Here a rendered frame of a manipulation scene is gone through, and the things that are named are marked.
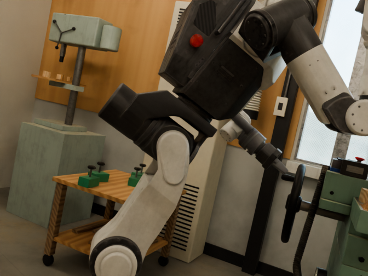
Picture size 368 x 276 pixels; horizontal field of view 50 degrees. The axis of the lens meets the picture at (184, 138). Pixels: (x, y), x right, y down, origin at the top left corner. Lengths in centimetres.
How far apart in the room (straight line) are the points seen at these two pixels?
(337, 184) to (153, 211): 61
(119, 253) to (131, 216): 10
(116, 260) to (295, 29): 72
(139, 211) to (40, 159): 206
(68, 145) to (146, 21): 120
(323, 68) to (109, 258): 70
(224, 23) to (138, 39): 242
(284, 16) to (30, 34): 319
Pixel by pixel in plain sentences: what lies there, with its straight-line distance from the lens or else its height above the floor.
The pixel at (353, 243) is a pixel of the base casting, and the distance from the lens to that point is 130.
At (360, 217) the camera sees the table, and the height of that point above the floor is 88.
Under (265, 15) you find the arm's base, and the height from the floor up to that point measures 129.
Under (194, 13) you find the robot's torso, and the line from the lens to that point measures 104.
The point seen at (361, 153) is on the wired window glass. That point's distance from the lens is 292.
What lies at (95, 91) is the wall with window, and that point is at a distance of 356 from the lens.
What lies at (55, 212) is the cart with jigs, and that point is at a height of 33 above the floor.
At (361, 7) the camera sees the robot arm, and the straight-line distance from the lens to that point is 103.
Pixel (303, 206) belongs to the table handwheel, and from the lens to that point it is 148.
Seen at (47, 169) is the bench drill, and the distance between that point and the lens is 305.
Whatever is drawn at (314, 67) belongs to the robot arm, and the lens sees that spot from 92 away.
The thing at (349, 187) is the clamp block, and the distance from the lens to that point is 137.
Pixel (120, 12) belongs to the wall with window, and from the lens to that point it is 356.
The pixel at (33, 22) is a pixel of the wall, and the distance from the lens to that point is 392.
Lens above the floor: 107
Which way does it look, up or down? 4 degrees down
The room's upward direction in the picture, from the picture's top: 12 degrees clockwise
